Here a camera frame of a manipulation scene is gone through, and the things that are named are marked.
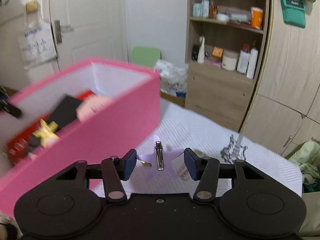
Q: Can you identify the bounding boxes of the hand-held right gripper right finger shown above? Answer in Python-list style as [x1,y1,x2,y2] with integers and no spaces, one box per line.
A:
[184,147,274,203]

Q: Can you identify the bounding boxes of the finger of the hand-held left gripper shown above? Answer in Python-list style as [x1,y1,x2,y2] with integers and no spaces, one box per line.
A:
[0,86,22,118]

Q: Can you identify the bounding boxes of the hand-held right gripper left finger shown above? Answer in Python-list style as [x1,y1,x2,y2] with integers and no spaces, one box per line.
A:
[45,149,137,204]

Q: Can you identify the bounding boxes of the purple star hair clip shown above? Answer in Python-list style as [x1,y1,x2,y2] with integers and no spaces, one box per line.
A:
[137,134,185,182]

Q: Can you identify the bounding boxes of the pink cardboard box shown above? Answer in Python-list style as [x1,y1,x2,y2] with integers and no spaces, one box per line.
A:
[0,58,161,218]

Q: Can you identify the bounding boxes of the yellow hair claw clip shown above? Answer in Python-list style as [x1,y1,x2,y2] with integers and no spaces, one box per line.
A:
[32,119,60,147]

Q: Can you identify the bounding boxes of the black portable hard drive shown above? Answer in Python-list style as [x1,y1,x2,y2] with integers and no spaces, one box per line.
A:
[46,94,84,133]

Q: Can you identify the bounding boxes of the pink round case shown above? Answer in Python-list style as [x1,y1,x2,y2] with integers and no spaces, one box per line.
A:
[76,95,113,123]

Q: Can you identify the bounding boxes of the clear plastic plug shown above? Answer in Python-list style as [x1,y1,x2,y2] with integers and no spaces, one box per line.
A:
[174,164,190,180]

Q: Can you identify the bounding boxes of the red glasses-print case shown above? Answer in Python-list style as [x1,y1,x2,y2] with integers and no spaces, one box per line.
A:
[7,90,97,165]

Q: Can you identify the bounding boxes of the white printed hanging bag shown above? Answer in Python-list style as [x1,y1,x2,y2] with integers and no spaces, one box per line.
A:
[17,21,59,68]

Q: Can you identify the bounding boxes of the wooden bookshelf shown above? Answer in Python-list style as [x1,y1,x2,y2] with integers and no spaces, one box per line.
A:
[185,0,272,132]

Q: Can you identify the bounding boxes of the pink book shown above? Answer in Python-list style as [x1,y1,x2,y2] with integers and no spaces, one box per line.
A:
[204,55,223,68]

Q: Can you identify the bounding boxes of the green folding table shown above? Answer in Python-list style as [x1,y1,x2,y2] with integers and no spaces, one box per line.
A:
[132,46,162,68]

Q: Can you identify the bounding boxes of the white jar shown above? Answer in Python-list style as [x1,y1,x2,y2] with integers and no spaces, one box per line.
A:
[221,50,238,71]

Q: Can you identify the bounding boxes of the white tube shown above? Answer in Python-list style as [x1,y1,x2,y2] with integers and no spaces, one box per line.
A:
[197,36,206,64]

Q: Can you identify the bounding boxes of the white bottle red cap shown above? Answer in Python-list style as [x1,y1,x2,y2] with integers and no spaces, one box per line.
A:
[237,44,250,74]

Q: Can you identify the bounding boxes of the white door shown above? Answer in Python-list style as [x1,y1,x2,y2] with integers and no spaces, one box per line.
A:
[42,0,129,74]

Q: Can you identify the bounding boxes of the beige fuzzy garment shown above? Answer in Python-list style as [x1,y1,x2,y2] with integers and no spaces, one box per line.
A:
[0,211,19,240]

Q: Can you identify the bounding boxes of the white cylinder bottle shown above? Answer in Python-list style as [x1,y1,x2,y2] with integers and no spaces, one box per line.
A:
[246,47,258,79]

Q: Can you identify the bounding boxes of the light green cloth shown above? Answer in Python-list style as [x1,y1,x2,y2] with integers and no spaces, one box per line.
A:
[287,140,320,193]

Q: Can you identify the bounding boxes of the light wood wardrobe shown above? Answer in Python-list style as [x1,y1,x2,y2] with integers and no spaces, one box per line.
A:
[239,0,320,159]

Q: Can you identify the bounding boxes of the brown small bottle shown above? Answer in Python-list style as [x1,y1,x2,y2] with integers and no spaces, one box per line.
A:
[209,0,218,19]

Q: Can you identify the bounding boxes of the blue grey pouch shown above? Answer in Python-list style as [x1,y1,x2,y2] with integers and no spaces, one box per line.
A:
[226,9,252,23]

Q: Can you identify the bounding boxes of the pale blue skincare bottles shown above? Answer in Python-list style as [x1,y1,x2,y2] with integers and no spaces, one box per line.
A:
[192,0,210,18]

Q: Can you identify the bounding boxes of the orange paper cup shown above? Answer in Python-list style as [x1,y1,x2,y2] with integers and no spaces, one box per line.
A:
[250,7,264,29]

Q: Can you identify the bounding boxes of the teal hanging pouch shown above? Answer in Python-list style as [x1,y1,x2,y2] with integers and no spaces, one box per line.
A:
[280,0,307,28]

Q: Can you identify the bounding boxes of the metal door handle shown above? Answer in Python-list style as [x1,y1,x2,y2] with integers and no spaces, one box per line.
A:
[54,19,75,44]

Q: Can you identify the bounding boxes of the yellow wall hook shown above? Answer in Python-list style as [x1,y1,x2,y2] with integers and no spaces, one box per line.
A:
[26,1,40,14]

